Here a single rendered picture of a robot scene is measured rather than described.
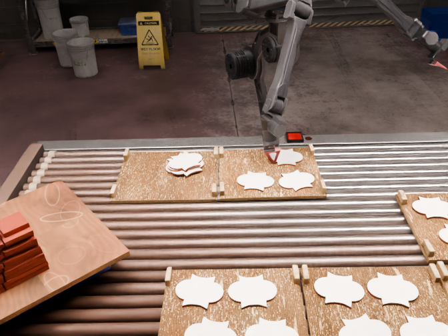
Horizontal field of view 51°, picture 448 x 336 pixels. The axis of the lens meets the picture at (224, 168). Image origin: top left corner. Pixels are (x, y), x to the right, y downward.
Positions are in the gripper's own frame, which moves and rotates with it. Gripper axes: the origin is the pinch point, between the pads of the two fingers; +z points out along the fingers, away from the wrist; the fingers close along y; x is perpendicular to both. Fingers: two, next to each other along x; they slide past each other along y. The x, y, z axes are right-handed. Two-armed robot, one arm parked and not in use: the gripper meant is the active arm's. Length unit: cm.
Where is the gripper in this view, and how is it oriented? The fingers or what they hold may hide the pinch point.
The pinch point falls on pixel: (273, 156)
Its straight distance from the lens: 200.0
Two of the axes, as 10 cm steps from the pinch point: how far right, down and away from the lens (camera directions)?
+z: 1.9, 8.1, 5.6
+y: 0.3, -5.7, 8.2
